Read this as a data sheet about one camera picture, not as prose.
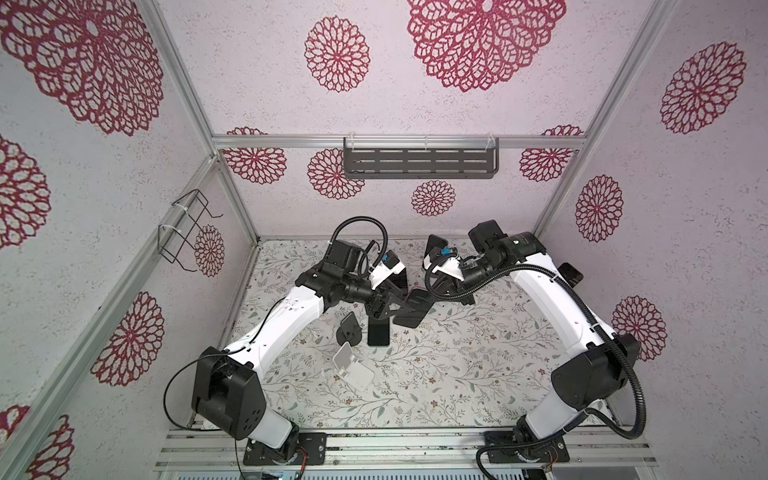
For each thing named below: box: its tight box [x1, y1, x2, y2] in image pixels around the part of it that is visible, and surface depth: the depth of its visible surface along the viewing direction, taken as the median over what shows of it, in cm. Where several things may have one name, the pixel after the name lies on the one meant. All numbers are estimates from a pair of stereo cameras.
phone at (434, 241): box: [424, 234, 449, 259], surface depth 102 cm
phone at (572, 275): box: [557, 262, 584, 288], surface depth 91 cm
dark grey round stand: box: [336, 311, 362, 347], surface depth 91 cm
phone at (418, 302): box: [393, 288, 434, 328], surface depth 74 cm
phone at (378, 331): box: [367, 316, 390, 346], surface depth 96 cm
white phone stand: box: [332, 341, 375, 392], surface depth 87 cm
